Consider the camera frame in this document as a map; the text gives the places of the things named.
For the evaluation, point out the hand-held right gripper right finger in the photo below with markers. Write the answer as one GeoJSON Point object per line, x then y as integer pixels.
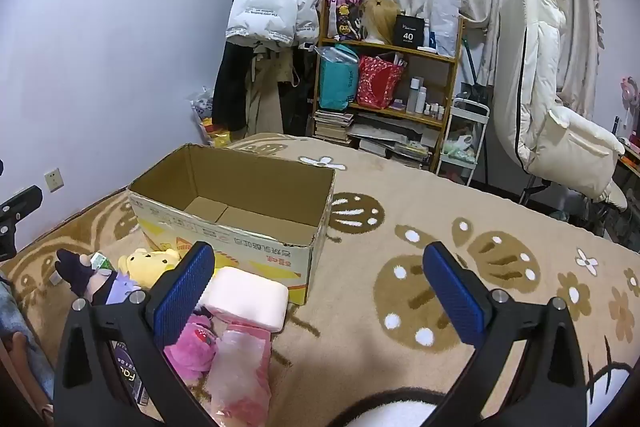
{"type": "Point", "coordinates": [455, 297]}

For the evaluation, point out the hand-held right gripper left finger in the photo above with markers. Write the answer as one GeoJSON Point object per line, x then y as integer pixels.
{"type": "Point", "coordinates": [182, 297]}

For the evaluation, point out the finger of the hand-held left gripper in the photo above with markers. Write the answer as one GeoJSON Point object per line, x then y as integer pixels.
{"type": "Point", "coordinates": [22, 202]}

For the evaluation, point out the yellow plush toy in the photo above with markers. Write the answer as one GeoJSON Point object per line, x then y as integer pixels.
{"type": "Point", "coordinates": [145, 264]}

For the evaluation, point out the pink plush toy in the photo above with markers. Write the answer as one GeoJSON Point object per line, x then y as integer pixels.
{"type": "Point", "coordinates": [192, 347]}

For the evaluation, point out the pink foam block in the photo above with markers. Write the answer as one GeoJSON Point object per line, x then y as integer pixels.
{"type": "Point", "coordinates": [245, 299]}

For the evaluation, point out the purple haired plush doll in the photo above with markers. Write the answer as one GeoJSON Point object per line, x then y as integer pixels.
{"type": "Point", "coordinates": [112, 287]}

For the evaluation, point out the green packet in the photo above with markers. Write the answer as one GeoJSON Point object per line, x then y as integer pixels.
{"type": "Point", "coordinates": [102, 262]}

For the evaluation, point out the pink plastic bag roll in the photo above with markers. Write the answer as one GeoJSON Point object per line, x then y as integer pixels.
{"type": "Point", "coordinates": [240, 367]}

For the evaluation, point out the grey white box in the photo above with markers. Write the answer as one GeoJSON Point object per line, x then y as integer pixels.
{"type": "Point", "coordinates": [127, 372]}

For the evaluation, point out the cardboard box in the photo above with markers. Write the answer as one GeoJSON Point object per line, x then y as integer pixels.
{"type": "Point", "coordinates": [280, 262]}

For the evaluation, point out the grey blue cloth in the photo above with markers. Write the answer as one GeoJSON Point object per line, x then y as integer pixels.
{"type": "Point", "coordinates": [22, 322]}

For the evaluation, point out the light green bag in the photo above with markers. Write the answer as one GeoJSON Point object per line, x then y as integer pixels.
{"type": "Point", "coordinates": [460, 149]}

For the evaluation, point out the pile of magazines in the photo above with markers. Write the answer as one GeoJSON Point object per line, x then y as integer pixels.
{"type": "Point", "coordinates": [390, 142]}

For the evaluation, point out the clear bag of toys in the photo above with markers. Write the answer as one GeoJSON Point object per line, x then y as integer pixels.
{"type": "Point", "coordinates": [210, 127]}

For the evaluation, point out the white trolley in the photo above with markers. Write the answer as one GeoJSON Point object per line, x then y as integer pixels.
{"type": "Point", "coordinates": [470, 104]}

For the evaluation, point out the tall white bottle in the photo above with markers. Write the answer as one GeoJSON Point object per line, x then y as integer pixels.
{"type": "Point", "coordinates": [412, 97]}

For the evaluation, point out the white folded bedding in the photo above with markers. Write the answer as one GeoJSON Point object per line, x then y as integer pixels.
{"type": "Point", "coordinates": [540, 107]}

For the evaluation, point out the stack of books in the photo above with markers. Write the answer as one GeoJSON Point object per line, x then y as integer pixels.
{"type": "Point", "coordinates": [332, 127]}

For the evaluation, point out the beige coat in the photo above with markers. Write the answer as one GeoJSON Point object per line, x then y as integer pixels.
{"type": "Point", "coordinates": [267, 102]}

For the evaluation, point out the black coat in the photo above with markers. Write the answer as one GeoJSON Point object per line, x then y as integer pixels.
{"type": "Point", "coordinates": [232, 87]}

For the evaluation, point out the wooden desk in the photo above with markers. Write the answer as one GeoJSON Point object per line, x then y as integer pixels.
{"type": "Point", "coordinates": [631, 167]}

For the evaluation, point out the red patterned bag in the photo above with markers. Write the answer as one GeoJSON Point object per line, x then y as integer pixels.
{"type": "Point", "coordinates": [377, 82]}

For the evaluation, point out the teal bag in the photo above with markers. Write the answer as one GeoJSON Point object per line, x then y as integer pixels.
{"type": "Point", "coordinates": [337, 82]}

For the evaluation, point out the wooden shelf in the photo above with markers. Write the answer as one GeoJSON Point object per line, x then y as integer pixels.
{"type": "Point", "coordinates": [390, 48]}

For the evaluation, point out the black box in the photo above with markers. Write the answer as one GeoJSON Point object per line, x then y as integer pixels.
{"type": "Point", "coordinates": [409, 32]}

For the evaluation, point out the white plastic bag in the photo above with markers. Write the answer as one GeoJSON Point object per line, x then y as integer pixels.
{"type": "Point", "coordinates": [445, 24]}

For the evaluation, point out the blond wig head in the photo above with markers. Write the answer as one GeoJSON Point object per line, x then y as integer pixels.
{"type": "Point", "coordinates": [382, 14]}

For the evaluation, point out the dark printed bag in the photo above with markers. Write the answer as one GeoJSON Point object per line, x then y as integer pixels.
{"type": "Point", "coordinates": [347, 14]}

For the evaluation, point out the wall socket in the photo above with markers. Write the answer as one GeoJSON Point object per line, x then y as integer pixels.
{"type": "Point", "coordinates": [53, 180]}

